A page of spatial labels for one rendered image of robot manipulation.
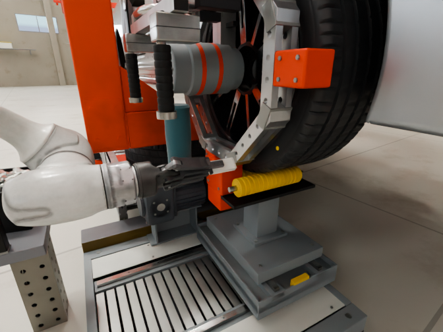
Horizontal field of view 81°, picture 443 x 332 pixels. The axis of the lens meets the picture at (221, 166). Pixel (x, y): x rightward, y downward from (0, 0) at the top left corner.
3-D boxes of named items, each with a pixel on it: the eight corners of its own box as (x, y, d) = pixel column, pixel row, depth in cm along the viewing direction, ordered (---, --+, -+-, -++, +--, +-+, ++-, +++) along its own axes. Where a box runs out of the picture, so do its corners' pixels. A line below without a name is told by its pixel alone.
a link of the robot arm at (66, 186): (103, 175, 44) (95, 145, 54) (-15, 194, 37) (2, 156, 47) (111, 224, 49) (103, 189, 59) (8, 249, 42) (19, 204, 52)
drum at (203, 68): (246, 95, 76) (247, 41, 71) (176, 98, 66) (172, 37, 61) (223, 91, 87) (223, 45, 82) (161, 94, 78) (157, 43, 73)
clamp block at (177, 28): (201, 43, 53) (200, 12, 51) (157, 40, 49) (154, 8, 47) (192, 45, 57) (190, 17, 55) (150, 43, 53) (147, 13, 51)
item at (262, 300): (334, 282, 99) (338, 261, 96) (257, 323, 83) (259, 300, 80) (258, 220, 140) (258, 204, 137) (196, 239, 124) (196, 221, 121)
